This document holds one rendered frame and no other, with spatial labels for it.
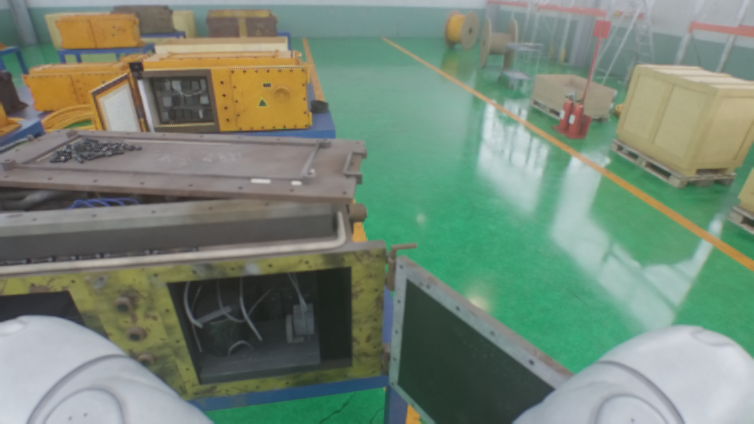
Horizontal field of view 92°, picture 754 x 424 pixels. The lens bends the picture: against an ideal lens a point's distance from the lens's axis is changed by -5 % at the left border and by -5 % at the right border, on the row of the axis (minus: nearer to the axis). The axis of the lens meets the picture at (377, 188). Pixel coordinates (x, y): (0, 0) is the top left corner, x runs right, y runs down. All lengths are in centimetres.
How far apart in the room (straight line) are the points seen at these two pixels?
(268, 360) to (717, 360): 123
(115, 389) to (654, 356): 55
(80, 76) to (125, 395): 733
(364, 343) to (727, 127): 482
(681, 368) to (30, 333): 71
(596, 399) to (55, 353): 54
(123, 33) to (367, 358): 938
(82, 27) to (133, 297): 943
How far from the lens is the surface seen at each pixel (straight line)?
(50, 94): 792
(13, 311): 186
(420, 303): 110
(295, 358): 146
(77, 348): 55
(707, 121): 523
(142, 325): 133
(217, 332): 142
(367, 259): 113
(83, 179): 145
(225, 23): 956
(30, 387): 53
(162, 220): 117
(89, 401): 44
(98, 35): 1040
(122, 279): 123
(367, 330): 133
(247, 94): 371
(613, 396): 44
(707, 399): 54
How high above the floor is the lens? 190
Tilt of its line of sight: 28 degrees down
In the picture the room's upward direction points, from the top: 2 degrees clockwise
